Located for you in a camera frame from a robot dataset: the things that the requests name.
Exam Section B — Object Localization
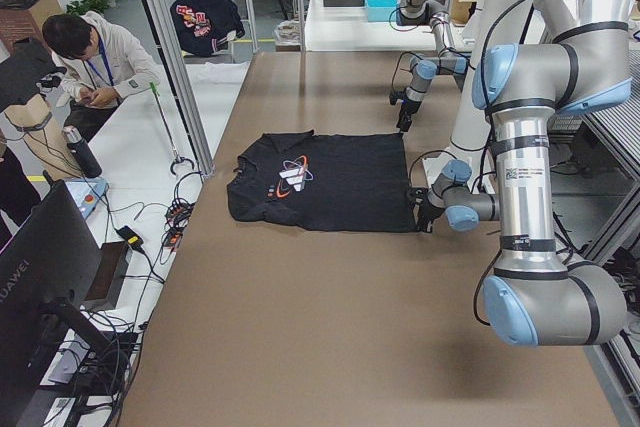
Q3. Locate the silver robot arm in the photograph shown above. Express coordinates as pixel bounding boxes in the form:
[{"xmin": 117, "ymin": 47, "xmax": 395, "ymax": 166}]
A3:
[
  {"xmin": 401, "ymin": 0, "xmax": 635, "ymax": 346},
  {"xmin": 389, "ymin": 0, "xmax": 469, "ymax": 132}
]

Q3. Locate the black water bottle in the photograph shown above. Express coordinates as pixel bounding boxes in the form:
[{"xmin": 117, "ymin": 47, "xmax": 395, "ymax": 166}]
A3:
[{"xmin": 62, "ymin": 126, "xmax": 102, "ymax": 178}]

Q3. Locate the white cloth on side table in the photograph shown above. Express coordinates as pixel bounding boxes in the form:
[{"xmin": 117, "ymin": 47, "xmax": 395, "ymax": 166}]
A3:
[{"xmin": 187, "ymin": 62, "xmax": 250, "ymax": 92}]

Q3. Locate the aluminium frame post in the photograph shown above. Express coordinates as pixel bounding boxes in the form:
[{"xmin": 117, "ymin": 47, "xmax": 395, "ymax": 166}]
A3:
[{"xmin": 141, "ymin": 0, "xmax": 215, "ymax": 178}]

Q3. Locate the black t-shirt with logo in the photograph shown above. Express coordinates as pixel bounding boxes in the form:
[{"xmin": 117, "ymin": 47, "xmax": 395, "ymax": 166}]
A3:
[{"xmin": 227, "ymin": 131, "xmax": 416, "ymax": 233}]

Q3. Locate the black box on side table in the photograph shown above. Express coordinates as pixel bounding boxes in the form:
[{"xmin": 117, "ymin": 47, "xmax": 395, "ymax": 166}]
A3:
[{"xmin": 83, "ymin": 241, "xmax": 133, "ymax": 311}]

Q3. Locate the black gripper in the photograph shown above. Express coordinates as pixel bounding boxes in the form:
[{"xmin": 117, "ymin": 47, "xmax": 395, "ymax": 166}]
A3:
[
  {"xmin": 407, "ymin": 187, "xmax": 440, "ymax": 233},
  {"xmin": 396, "ymin": 98, "xmax": 421, "ymax": 133}
]

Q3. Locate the black Huawei monitor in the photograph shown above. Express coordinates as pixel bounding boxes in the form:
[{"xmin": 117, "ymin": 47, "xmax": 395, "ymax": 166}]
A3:
[{"xmin": 1, "ymin": 181, "xmax": 110, "ymax": 426}]

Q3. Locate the reacher grabber tool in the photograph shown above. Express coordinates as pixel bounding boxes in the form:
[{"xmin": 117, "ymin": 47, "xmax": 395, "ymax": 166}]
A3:
[{"xmin": 150, "ymin": 82, "xmax": 195, "ymax": 175}]

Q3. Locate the black power adapter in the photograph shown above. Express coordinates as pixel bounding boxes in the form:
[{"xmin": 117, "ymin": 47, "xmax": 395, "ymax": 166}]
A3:
[{"xmin": 116, "ymin": 226, "xmax": 143, "ymax": 252}]

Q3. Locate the dark varsity jacket with patches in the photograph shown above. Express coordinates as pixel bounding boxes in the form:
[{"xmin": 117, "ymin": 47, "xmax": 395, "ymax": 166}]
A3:
[{"xmin": 169, "ymin": 0, "xmax": 245, "ymax": 57}]

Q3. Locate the aluminium slatted workbench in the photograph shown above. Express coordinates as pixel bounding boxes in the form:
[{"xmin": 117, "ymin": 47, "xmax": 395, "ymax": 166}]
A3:
[{"xmin": 585, "ymin": 48, "xmax": 639, "ymax": 264}]

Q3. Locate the blue plastic bin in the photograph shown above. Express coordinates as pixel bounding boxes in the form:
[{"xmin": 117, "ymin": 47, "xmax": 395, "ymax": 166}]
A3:
[{"xmin": 364, "ymin": 0, "xmax": 398, "ymax": 23}]

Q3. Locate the teach pendant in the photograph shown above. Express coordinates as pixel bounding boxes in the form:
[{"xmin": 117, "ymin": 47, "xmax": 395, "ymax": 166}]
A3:
[{"xmin": 64, "ymin": 177, "xmax": 109, "ymax": 219}]

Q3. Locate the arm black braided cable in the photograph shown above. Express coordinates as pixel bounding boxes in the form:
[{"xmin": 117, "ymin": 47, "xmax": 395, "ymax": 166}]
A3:
[{"xmin": 407, "ymin": 0, "xmax": 576, "ymax": 258}]

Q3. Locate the seated person in beige hoodie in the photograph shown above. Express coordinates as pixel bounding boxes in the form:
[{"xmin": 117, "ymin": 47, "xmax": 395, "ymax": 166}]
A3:
[{"xmin": 42, "ymin": 11, "xmax": 160, "ymax": 141}]

